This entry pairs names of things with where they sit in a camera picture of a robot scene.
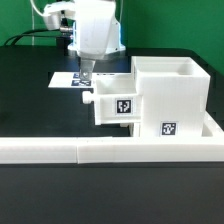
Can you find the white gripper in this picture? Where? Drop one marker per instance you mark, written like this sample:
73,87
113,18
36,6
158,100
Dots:
94,31

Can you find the white drawer tray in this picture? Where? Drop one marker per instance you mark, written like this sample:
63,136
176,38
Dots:
115,99
129,126

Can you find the white drawer cabinet box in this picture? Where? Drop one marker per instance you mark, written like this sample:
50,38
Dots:
171,97

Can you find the white front drawer tray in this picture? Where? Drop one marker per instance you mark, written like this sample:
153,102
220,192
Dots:
129,126

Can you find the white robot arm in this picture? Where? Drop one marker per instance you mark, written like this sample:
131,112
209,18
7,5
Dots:
119,47

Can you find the fiducial marker sheet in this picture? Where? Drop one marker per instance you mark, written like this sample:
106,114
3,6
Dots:
73,81

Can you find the white L-shaped fence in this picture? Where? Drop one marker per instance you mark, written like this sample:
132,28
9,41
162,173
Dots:
209,147

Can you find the black cable connector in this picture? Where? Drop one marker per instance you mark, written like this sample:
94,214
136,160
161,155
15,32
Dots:
64,27

